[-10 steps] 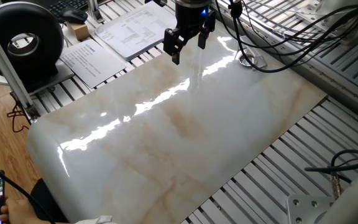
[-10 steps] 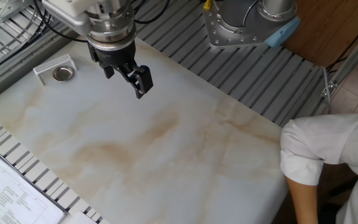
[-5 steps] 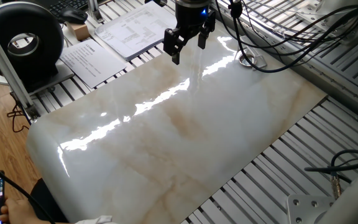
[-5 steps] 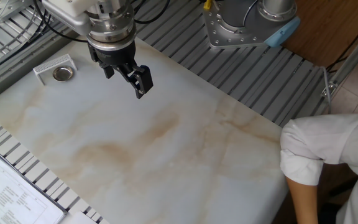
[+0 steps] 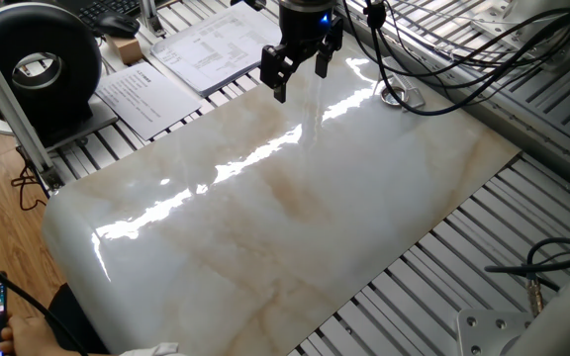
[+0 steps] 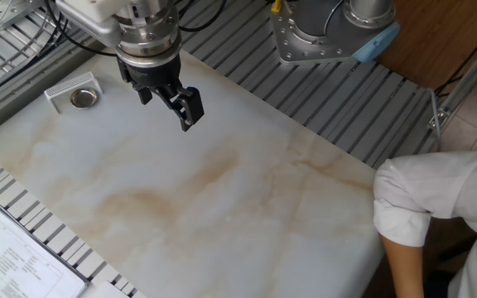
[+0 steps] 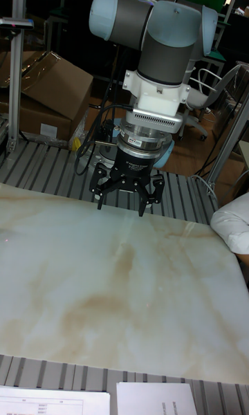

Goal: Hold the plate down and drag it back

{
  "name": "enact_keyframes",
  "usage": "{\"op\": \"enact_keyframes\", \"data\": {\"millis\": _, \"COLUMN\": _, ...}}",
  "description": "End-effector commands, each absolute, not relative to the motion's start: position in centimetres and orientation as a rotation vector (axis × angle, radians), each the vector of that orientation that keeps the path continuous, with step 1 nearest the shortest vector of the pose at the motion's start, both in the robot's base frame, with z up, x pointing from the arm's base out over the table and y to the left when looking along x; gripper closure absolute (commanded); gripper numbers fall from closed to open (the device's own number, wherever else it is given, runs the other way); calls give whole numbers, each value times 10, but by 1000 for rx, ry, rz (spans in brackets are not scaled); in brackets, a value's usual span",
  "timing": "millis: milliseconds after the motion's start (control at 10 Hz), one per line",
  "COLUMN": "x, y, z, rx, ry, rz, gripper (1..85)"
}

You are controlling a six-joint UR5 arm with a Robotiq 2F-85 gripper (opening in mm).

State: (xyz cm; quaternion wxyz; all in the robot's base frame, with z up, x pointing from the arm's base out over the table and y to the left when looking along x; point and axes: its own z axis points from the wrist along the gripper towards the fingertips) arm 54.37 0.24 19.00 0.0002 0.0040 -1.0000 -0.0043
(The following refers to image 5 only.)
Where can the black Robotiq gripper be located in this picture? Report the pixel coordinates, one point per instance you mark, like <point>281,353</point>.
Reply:
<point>305,27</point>

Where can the silver blue UR5 robot arm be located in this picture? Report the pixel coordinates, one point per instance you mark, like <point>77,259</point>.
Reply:
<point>562,316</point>

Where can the perforated aluminium plate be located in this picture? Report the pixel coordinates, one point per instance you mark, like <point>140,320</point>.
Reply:
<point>498,22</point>

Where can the person's bare hand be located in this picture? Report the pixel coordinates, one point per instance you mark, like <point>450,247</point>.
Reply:
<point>28,338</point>

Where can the thick printed paper stack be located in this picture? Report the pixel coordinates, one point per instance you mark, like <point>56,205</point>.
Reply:
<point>216,49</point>

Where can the upright metal clamp stand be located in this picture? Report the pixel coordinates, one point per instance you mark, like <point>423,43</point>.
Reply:
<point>152,20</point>

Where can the single printed paper sheet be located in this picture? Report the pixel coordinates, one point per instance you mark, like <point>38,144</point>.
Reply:
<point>146,99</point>

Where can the glossy marble pattern sheet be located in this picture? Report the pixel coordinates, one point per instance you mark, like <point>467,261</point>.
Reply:
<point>275,222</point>

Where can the small cardboard box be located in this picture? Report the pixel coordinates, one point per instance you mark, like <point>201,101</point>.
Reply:
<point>125,49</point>

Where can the black computer mouse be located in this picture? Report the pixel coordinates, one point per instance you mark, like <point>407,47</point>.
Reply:
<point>117,25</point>

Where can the black computer keyboard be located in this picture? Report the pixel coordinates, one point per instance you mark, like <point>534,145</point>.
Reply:
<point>107,7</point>

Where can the white shirt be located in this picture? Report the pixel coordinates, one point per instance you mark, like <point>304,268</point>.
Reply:
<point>151,351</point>

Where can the dark trousers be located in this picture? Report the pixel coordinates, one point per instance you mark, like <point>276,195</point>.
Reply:
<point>74,321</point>

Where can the grey flat base plate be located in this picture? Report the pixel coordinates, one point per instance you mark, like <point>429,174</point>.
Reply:
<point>102,118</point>

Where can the aluminium profile post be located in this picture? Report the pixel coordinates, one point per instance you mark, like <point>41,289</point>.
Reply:
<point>5,99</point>

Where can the silver robot mount plate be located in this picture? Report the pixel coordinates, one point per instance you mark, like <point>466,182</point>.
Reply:
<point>488,333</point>

